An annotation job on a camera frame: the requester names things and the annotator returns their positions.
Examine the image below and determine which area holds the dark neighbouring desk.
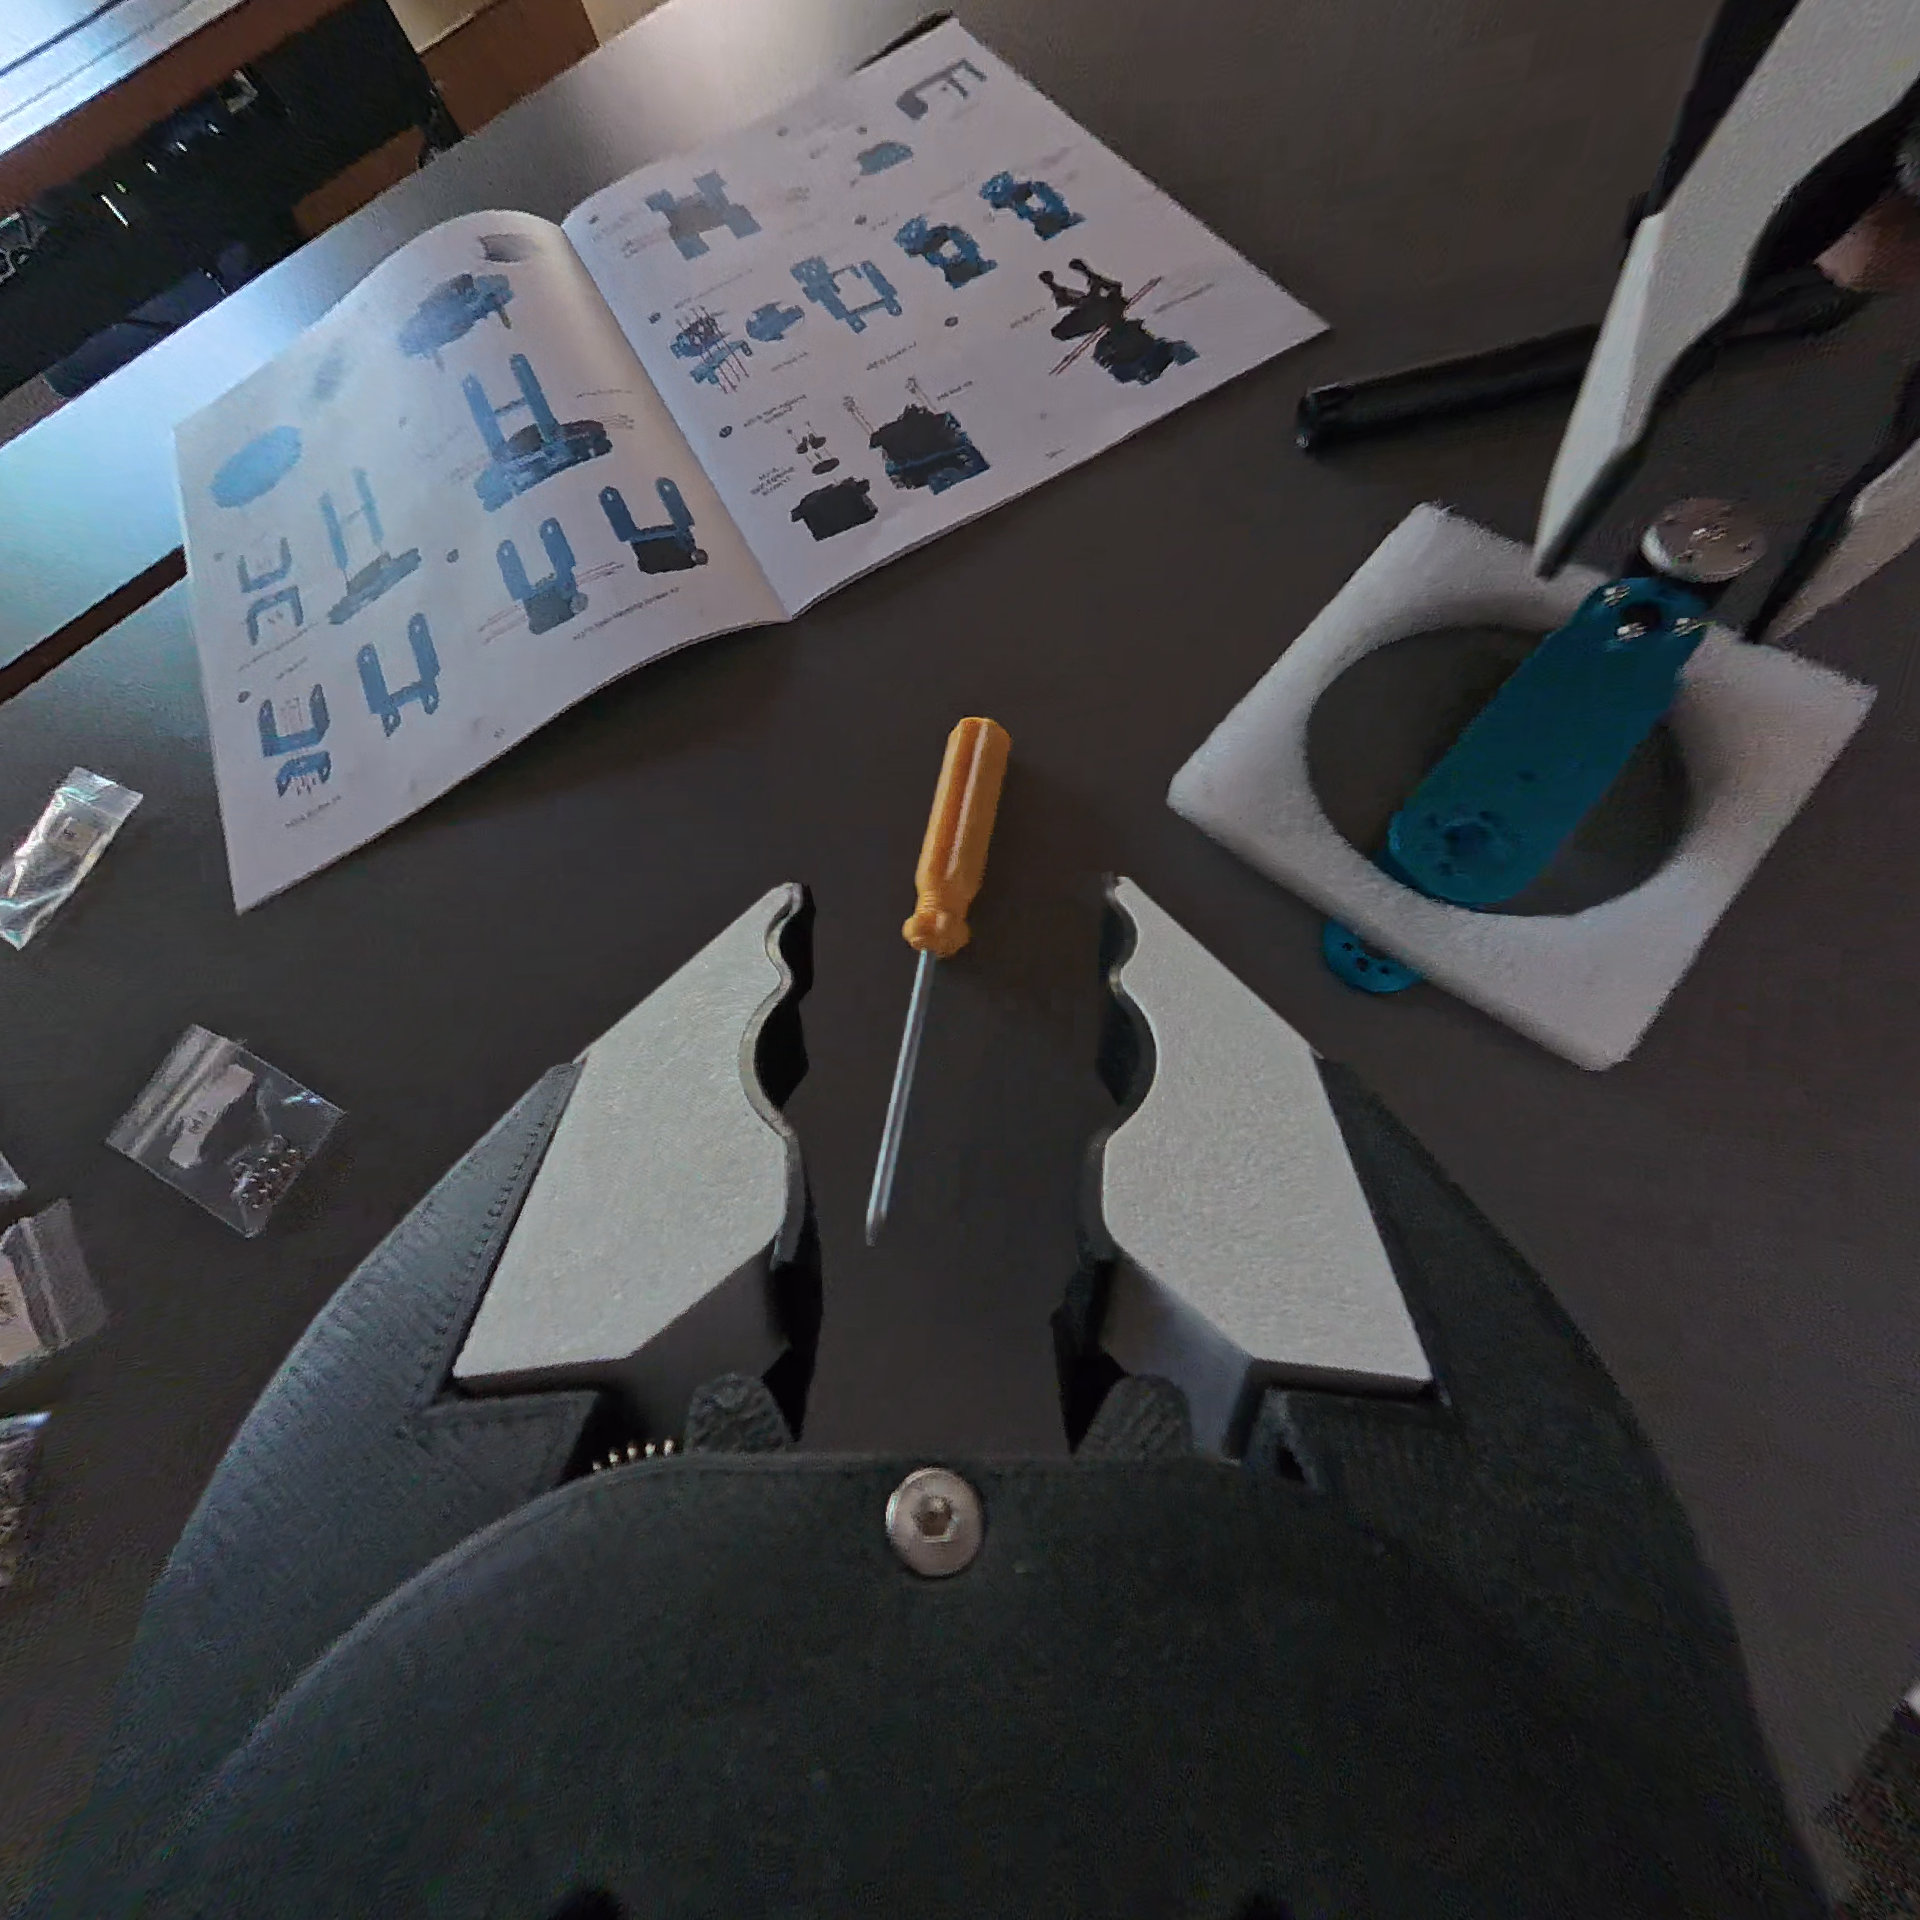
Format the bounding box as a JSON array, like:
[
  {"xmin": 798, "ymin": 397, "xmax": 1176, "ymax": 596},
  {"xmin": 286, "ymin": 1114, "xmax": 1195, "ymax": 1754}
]
[{"xmin": 0, "ymin": 346, "xmax": 227, "ymax": 707}]

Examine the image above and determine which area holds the black servo motor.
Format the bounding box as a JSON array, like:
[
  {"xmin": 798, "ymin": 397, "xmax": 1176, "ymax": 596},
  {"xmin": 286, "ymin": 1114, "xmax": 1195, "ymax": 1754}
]
[{"xmin": 1639, "ymin": 497, "xmax": 1772, "ymax": 588}]

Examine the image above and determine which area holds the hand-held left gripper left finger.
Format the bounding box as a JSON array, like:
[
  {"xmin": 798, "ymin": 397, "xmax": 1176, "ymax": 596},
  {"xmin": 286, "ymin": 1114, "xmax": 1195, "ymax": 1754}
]
[{"xmin": 453, "ymin": 882, "xmax": 828, "ymax": 1455}]

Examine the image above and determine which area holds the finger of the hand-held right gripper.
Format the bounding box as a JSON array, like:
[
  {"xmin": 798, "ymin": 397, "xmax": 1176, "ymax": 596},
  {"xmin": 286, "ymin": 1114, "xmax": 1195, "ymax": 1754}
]
[
  {"xmin": 1534, "ymin": 0, "xmax": 1920, "ymax": 578},
  {"xmin": 1743, "ymin": 442, "xmax": 1920, "ymax": 650}
]

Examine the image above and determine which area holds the black electric screwdriver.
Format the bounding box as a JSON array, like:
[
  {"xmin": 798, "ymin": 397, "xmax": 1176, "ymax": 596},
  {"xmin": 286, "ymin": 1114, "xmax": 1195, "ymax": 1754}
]
[{"xmin": 1295, "ymin": 322, "xmax": 1606, "ymax": 452}]

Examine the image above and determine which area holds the blue metal bracket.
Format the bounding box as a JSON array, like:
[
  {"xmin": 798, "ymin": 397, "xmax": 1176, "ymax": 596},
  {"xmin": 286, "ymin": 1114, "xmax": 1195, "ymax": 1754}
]
[{"xmin": 1319, "ymin": 576, "xmax": 1719, "ymax": 999}]

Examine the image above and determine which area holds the white foam pad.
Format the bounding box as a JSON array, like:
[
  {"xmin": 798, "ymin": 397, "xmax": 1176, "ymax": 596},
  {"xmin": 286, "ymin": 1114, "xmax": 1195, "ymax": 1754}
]
[{"xmin": 1168, "ymin": 504, "xmax": 1882, "ymax": 1074}]

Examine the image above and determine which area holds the open instruction booklet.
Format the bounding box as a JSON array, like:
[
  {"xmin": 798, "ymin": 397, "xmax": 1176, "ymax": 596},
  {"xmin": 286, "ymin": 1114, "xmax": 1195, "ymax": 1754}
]
[{"xmin": 171, "ymin": 17, "xmax": 1334, "ymax": 917}]

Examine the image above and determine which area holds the pile of small screw bags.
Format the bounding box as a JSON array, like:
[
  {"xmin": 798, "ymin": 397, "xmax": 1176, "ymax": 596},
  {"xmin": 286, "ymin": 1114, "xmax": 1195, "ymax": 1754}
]
[{"xmin": 0, "ymin": 765, "xmax": 347, "ymax": 1594}]

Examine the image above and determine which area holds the person's right hand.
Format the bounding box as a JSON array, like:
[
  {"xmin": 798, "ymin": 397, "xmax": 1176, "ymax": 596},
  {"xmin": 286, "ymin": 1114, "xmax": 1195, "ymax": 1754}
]
[{"xmin": 1814, "ymin": 195, "xmax": 1920, "ymax": 296}]

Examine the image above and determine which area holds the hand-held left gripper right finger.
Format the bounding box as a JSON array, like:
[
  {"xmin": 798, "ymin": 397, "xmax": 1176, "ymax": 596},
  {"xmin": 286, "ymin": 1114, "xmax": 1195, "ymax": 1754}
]
[{"xmin": 1053, "ymin": 877, "xmax": 1432, "ymax": 1457}]

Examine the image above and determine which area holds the yellow screwdriver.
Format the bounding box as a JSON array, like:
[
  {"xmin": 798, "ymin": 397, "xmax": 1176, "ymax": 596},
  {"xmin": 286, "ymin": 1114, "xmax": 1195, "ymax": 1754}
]
[{"xmin": 862, "ymin": 715, "xmax": 1014, "ymax": 1250}]

